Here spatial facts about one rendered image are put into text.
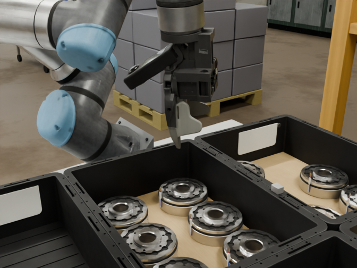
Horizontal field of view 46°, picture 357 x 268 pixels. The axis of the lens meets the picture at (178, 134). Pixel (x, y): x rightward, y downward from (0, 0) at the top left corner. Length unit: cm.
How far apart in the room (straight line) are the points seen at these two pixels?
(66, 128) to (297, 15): 720
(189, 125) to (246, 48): 309
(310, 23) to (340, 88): 530
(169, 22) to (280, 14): 759
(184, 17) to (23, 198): 44
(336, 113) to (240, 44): 140
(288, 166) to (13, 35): 70
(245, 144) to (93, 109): 38
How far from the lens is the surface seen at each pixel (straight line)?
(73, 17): 63
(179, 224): 84
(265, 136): 109
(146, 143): 106
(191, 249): 78
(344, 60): 253
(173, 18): 67
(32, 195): 84
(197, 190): 88
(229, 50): 367
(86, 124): 98
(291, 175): 104
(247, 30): 377
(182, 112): 73
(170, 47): 72
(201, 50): 69
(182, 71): 70
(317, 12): 773
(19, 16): 68
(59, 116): 96
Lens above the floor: 131
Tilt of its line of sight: 23 degrees down
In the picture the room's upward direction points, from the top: straight up
